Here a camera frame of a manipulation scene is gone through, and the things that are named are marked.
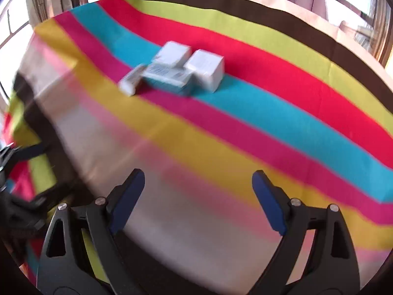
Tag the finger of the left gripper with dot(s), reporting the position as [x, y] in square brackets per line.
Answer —
[12, 155]
[52, 196]

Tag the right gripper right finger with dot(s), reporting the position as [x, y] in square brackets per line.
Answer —
[316, 254]

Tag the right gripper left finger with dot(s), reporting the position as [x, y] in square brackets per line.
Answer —
[64, 266]

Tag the small white printed box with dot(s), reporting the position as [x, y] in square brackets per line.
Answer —
[129, 83]

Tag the teal white medicine box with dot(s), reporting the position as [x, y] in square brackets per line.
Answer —
[169, 79]

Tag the small white square box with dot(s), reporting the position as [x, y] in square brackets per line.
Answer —
[173, 55]

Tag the white cube box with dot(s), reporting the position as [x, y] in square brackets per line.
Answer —
[208, 69]

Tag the striped colourful bed cloth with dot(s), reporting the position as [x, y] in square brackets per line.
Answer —
[299, 100]

